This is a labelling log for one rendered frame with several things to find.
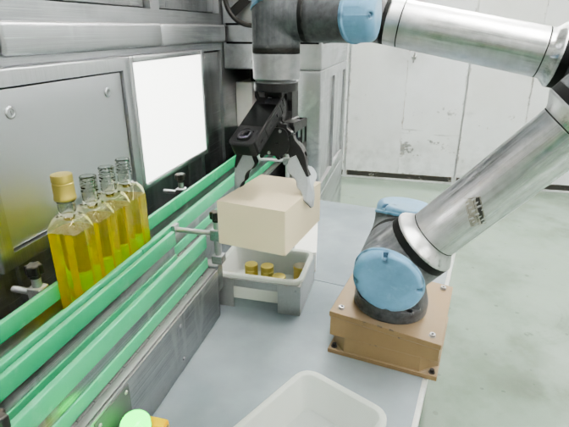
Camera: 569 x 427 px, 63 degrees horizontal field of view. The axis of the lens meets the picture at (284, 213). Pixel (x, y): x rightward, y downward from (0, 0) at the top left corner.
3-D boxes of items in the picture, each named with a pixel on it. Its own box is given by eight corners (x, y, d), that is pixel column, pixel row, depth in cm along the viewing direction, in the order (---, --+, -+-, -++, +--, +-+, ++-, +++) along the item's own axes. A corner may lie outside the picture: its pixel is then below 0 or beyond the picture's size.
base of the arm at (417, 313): (432, 294, 102) (441, 255, 97) (418, 334, 89) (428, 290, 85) (366, 274, 107) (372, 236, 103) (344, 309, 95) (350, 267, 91)
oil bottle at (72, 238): (85, 309, 89) (65, 205, 81) (110, 313, 88) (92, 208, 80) (64, 326, 84) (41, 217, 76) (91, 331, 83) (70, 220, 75)
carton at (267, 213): (319, 220, 87) (320, 181, 84) (284, 256, 73) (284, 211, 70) (262, 211, 91) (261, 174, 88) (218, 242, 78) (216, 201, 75)
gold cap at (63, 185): (81, 196, 78) (77, 171, 77) (69, 203, 75) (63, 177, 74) (62, 195, 79) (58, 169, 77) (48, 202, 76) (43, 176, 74)
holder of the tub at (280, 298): (218, 268, 131) (217, 243, 129) (313, 280, 125) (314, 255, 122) (192, 300, 116) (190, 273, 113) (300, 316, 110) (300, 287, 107)
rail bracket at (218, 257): (179, 253, 110) (174, 204, 106) (245, 262, 106) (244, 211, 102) (173, 259, 108) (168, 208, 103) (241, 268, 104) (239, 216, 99)
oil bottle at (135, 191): (133, 267, 105) (120, 176, 97) (156, 270, 103) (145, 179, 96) (118, 280, 100) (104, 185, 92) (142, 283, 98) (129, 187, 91)
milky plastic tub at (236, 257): (236, 268, 130) (234, 241, 127) (314, 279, 125) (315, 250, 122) (212, 302, 115) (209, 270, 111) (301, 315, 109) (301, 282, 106)
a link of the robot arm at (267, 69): (289, 54, 68) (240, 53, 72) (289, 86, 70) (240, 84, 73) (306, 52, 75) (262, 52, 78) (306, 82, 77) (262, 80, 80)
